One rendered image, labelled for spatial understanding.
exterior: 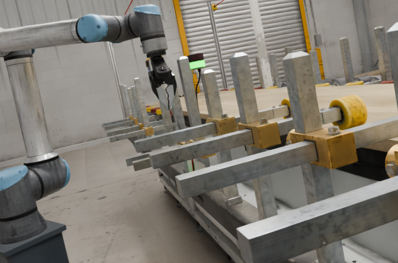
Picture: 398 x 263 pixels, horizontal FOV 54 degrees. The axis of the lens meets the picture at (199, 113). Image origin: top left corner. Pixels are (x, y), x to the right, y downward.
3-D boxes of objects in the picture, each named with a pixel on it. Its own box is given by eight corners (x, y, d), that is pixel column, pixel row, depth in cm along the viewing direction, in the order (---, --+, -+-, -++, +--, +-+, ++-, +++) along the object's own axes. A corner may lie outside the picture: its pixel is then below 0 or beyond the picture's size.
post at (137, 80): (149, 148, 262) (134, 77, 257) (148, 148, 265) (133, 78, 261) (154, 147, 263) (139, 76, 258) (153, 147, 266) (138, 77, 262)
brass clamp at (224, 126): (220, 138, 109) (216, 120, 108) (205, 134, 122) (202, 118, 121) (240, 132, 110) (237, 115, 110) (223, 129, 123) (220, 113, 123)
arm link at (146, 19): (140, 9, 147) (163, 2, 142) (147, 42, 148) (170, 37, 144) (125, 7, 138) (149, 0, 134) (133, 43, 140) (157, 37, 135)
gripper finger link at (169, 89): (174, 108, 148) (169, 84, 147) (177, 108, 142) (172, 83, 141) (166, 109, 147) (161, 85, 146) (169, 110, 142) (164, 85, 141)
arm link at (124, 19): (95, 19, 142) (123, 10, 137) (115, 20, 152) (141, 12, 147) (101, 45, 143) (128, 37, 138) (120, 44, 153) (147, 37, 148)
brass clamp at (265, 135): (259, 150, 85) (254, 127, 84) (235, 143, 98) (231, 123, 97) (284, 143, 86) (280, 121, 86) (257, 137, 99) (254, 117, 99)
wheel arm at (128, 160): (127, 168, 155) (125, 158, 154) (127, 167, 158) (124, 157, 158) (229, 142, 167) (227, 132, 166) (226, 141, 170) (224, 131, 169)
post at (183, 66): (205, 188, 142) (178, 57, 137) (202, 186, 146) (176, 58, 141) (214, 186, 143) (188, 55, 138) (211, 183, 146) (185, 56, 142)
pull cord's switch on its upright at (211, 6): (230, 106, 411) (209, 0, 400) (225, 106, 425) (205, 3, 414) (237, 104, 413) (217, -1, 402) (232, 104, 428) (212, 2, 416)
